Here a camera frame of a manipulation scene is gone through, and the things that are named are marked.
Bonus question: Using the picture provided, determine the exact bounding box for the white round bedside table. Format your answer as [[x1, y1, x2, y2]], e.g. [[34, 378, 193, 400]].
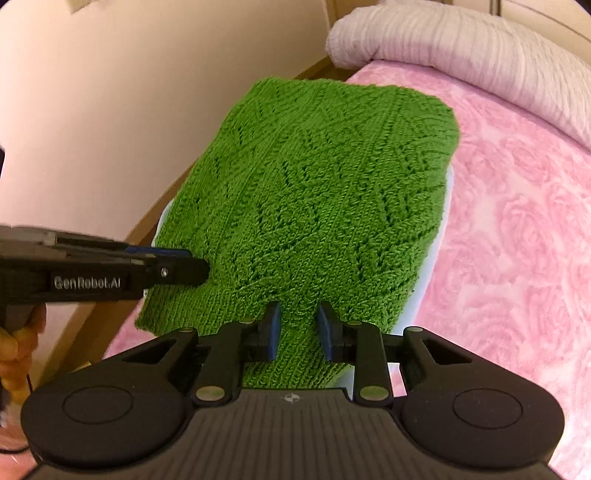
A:
[[152, 166, 455, 402]]

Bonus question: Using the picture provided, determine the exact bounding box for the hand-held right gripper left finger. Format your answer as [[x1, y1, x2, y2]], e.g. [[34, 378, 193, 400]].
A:
[[122, 301, 282, 407]]

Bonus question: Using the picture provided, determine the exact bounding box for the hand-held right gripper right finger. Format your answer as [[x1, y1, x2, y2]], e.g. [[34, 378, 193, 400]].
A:
[[318, 301, 483, 408]]

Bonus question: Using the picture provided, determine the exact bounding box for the green knit sweater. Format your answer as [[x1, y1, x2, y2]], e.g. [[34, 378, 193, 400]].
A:
[[135, 78, 460, 391]]

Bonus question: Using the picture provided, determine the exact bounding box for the cream wardrobe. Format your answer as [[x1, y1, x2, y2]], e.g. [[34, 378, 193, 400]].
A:
[[489, 0, 583, 19]]

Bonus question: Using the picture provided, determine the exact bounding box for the pink floral blanket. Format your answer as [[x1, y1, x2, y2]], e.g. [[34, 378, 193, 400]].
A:
[[104, 58, 591, 480]]

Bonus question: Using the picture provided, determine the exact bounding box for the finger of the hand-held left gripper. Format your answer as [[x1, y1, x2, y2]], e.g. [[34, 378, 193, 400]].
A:
[[124, 246, 192, 265], [147, 256, 211, 288]]

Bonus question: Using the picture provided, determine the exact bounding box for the grey striped quilt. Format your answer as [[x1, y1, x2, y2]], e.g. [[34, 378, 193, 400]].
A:
[[325, 0, 591, 151]]

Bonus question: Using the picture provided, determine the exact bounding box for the person's left hand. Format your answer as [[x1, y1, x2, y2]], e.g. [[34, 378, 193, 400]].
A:
[[0, 305, 48, 402]]

